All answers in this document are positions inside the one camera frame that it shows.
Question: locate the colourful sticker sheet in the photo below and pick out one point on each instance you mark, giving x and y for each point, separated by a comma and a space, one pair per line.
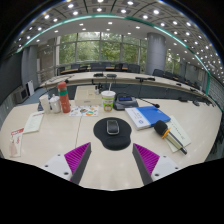
83, 111

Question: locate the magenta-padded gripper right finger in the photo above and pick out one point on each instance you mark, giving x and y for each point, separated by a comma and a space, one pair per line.
147, 159

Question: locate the white plastic cup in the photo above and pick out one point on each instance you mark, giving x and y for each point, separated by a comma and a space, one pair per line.
44, 104

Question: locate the green printed paper cup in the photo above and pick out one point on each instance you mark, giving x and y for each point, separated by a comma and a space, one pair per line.
108, 101

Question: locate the black mouse pad with wrist rest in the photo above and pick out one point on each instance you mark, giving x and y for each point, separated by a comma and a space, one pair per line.
112, 141

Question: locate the ceiling lights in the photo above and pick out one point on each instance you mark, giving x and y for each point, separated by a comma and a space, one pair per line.
100, 9

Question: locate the black handheld microphone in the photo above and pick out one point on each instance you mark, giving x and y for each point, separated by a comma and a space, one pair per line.
161, 128

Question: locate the white booklet with red header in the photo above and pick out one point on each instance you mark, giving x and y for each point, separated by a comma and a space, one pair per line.
33, 122

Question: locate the black computer mouse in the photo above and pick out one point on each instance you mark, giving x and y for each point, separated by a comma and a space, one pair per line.
112, 127

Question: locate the blue and white book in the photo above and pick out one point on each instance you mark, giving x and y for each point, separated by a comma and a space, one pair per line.
150, 115

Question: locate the dark office chairs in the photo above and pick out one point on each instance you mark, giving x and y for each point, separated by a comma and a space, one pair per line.
133, 68

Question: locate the red bottle with green band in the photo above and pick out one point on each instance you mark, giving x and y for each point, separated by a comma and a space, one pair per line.
64, 100

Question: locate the red and white leaflet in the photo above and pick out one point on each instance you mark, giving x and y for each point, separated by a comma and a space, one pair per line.
16, 141

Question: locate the white paper sheet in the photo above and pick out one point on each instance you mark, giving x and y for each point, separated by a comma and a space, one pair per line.
182, 133

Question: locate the white cardboard box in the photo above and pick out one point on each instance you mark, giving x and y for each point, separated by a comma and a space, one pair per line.
87, 96

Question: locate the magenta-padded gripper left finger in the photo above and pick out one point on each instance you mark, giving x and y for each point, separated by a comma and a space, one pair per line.
76, 157

